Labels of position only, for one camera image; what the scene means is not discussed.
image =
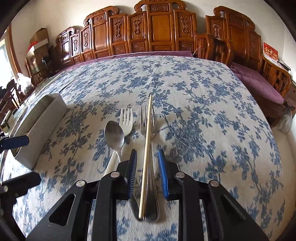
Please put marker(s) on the grey metal rectangular tray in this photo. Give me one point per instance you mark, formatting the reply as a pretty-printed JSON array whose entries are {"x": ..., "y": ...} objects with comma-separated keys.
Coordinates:
[{"x": 38, "y": 125}]

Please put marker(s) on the steel spoon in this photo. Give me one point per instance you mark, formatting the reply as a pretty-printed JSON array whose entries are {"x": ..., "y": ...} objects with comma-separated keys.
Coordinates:
[{"x": 114, "y": 137}]

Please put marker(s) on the carved wooden armchair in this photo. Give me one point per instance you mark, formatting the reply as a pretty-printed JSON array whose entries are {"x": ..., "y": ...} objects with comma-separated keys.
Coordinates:
[{"x": 230, "y": 24}]

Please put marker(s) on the white plastic fork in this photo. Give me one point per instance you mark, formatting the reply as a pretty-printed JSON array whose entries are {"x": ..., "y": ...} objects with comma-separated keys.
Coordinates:
[{"x": 126, "y": 123}]

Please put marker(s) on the stacked cardboard boxes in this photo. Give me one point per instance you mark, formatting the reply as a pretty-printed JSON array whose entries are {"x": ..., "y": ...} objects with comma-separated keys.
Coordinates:
[{"x": 37, "y": 52}]

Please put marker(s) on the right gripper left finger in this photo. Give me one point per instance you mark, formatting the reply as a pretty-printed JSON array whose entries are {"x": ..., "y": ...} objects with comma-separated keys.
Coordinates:
[{"x": 117, "y": 185}]

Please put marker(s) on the red calendar card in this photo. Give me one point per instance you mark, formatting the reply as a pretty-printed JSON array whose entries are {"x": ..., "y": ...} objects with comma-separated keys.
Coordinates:
[{"x": 270, "y": 53}]

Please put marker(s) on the white plastic bag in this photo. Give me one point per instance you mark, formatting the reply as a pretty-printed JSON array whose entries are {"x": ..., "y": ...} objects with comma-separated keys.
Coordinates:
[{"x": 25, "y": 84}]

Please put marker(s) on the blue floral tablecloth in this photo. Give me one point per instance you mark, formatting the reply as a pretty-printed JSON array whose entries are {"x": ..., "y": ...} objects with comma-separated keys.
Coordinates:
[{"x": 207, "y": 123}]

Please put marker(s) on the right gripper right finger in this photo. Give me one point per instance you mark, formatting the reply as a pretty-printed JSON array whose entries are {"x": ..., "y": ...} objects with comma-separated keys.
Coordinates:
[{"x": 179, "y": 186}]

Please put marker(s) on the purple armchair cushion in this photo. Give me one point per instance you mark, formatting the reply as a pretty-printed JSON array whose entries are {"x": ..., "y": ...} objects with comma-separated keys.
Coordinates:
[{"x": 256, "y": 84}]

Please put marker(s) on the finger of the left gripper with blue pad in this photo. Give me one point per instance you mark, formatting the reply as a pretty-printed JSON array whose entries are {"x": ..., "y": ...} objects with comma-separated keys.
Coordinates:
[{"x": 11, "y": 143}]

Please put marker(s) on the purple bench cushion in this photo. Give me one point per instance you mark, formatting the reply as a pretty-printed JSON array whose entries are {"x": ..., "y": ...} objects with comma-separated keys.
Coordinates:
[{"x": 138, "y": 54}]

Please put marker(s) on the steel fork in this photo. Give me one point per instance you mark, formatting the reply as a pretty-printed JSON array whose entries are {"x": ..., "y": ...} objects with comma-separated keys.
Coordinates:
[{"x": 152, "y": 211}]

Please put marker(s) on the carved wooden bench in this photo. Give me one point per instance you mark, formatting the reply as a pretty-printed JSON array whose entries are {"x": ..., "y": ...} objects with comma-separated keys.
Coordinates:
[{"x": 155, "y": 26}]

